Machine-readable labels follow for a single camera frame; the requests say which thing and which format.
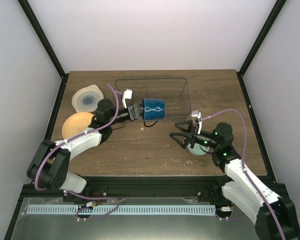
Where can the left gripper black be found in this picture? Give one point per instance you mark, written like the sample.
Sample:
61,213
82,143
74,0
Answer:
133,112

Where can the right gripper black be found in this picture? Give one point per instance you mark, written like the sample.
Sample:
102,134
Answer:
194,131

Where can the dark blue ceramic mug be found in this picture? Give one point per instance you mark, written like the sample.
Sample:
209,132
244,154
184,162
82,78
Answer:
153,110

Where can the light green patterned bowl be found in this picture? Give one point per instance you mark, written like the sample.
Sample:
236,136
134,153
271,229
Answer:
198,150

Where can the black wire dish rack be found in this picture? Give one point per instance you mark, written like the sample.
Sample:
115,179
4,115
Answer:
173,90

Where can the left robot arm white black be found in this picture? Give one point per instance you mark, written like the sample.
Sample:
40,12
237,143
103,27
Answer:
50,164

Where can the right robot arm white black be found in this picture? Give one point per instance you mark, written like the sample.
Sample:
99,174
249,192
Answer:
274,217

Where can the translucent white bowl with spout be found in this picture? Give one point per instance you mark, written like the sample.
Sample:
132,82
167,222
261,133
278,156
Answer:
86,99

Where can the orange plastic plate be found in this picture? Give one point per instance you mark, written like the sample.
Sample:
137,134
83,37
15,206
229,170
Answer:
75,124

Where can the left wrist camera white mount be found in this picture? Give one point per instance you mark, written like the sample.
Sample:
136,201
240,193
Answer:
126,95

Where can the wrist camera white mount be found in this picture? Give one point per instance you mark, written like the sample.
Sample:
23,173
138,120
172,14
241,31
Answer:
196,117
126,95

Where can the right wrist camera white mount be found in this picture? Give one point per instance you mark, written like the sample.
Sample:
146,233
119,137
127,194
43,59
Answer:
196,117

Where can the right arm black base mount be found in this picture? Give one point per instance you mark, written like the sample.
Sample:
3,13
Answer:
209,194

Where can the black aluminium frame rail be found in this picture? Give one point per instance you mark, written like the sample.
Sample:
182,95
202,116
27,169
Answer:
155,186

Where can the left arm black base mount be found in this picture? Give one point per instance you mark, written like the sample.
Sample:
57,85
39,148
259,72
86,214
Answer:
90,192

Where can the light blue slotted cable duct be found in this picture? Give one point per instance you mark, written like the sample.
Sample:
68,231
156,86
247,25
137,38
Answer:
170,210

